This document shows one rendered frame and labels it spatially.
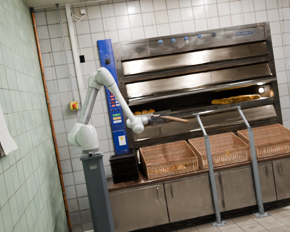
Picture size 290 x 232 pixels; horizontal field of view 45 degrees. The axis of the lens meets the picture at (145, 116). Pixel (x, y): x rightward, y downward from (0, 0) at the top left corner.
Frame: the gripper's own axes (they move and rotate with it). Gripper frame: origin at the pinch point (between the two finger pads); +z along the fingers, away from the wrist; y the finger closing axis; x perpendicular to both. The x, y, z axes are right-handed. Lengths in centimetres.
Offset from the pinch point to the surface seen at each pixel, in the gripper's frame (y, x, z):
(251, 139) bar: 37, 6, 84
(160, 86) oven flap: -33, -54, 10
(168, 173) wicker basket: 59, -5, -6
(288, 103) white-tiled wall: 12, -53, 166
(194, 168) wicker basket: 59, -4, 23
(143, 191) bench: 72, 0, -35
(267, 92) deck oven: -5, -68, 148
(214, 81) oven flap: -29, -52, 74
